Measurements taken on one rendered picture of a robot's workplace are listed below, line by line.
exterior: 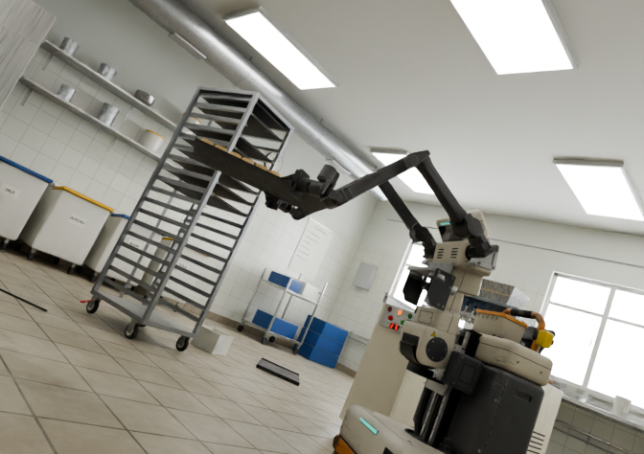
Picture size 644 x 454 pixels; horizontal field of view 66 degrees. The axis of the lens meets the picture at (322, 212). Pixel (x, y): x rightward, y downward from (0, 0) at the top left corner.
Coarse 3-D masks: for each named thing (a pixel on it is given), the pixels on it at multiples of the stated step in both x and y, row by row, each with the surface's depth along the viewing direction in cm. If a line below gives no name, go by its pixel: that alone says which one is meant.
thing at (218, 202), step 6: (174, 186) 361; (180, 192) 378; (186, 192) 364; (192, 192) 352; (198, 192) 338; (198, 198) 371; (210, 198) 346; (216, 198) 334; (210, 204) 374; (216, 204) 361; (222, 204) 347; (228, 204) 342; (228, 210) 363; (234, 210) 350
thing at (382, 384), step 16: (384, 304) 317; (384, 336) 306; (400, 336) 299; (368, 352) 309; (384, 352) 301; (368, 368) 304; (384, 368) 296; (400, 368) 290; (352, 384) 307; (368, 384) 299; (384, 384) 292; (400, 384) 285; (416, 384) 295; (352, 400) 301; (368, 400) 294; (384, 400) 287; (400, 400) 286; (416, 400) 297; (400, 416) 288
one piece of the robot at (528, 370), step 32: (480, 352) 217; (512, 352) 203; (480, 384) 208; (512, 384) 201; (544, 384) 206; (416, 416) 229; (448, 416) 215; (480, 416) 199; (512, 416) 200; (448, 448) 207; (480, 448) 195; (512, 448) 198
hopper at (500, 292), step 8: (488, 280) 355; (480, 288) 360; (488, 288) 355; (496, 288) 350; (504, 288) 346; (512, 288) 342; (480, 296) 360; (488, 296) 355; (496, 296) 350; (504, 296) 346; (512, 296) 344; (520, 296) 350; (512, 304) 349; (520, 304) 355
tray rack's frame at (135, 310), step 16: (272, 112) 356; (176, 128) 367; (288, 128) 374; (160, 160) 362; (144, 192) 356; (192, 208) 393; (128, 224) 351; (112, 256) 346; (96, 288) 341; (112, 304) 325; (128, 304) 346; (144, 304) 376; (160, 320) 334; (192, 336) 339
